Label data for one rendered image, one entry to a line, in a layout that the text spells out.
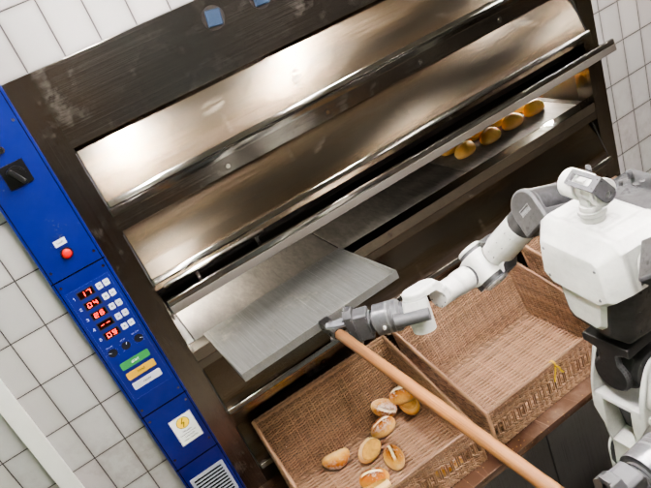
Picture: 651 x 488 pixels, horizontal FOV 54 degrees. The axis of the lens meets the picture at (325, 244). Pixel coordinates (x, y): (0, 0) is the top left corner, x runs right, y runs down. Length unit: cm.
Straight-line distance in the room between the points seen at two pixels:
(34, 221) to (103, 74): 42
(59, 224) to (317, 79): 85
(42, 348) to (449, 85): 152
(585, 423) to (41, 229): 178
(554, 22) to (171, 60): 141
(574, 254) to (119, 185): 117
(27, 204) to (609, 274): 140
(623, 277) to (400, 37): 108
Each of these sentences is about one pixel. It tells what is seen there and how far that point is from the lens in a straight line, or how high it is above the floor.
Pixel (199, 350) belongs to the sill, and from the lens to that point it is 207.
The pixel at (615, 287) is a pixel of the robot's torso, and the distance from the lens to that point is 148.
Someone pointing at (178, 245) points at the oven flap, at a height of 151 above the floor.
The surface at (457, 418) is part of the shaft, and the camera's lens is 141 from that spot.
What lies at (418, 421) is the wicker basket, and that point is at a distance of 233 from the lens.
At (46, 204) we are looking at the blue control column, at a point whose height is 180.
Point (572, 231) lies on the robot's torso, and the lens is 152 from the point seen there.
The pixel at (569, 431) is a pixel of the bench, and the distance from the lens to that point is 231.
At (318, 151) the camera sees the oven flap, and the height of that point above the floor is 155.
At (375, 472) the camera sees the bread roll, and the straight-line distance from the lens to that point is 216.
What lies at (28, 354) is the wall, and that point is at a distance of 197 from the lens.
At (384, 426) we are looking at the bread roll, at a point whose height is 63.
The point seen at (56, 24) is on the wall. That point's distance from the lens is 181.
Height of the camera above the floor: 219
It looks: 26 degrees down
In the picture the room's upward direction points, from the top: 23 degrees counter-clockwise
